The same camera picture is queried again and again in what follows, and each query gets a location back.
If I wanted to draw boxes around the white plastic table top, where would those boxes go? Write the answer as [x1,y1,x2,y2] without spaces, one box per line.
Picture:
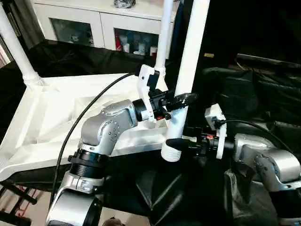
[0,73,182,182]

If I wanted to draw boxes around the black mat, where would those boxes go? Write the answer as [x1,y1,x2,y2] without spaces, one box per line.
[0,40,301,226]

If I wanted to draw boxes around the black robot left foot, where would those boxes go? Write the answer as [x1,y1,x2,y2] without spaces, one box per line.
[103,218,126,226]

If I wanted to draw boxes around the white plastic table leg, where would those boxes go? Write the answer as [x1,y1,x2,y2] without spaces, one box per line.
[154,0,174,79]
[0,4,46,88]
[160,0,211,162]

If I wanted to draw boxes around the grey metal rack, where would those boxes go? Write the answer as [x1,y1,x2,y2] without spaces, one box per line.
[0,0,44,53]

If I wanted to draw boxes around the dark grey bar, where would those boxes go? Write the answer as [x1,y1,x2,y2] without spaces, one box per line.
[235,53,301,67]

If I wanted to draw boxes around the black folding table frame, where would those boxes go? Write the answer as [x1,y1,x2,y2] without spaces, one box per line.
[0,181,39,226]

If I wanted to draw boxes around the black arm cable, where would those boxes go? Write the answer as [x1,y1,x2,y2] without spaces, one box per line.
[214,119,294,153]
[49,72,143,209]

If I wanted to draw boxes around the white glass-door cabinet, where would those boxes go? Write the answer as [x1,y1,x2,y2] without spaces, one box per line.
[30,0,182,60]

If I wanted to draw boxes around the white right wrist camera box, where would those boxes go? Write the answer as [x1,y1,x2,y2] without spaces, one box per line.
[204,103,229,159]

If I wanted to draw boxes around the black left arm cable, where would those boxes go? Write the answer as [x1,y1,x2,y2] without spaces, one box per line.
[49,72,143,209]

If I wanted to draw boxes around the shiny silver ornament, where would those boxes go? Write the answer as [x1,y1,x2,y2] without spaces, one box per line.
[114,0,137,9]

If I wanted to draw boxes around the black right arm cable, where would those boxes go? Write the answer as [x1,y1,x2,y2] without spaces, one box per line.
[214,119,294,153]

